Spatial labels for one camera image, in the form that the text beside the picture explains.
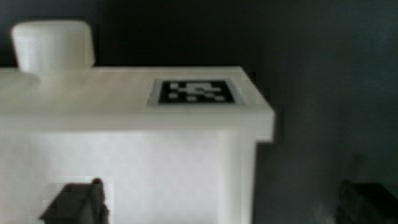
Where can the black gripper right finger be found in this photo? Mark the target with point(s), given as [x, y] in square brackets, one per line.
[368, 204]

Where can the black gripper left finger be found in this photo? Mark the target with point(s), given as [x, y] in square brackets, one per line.
[79, 207]

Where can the white front drawer with knob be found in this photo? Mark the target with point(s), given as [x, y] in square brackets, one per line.
[152, 126]

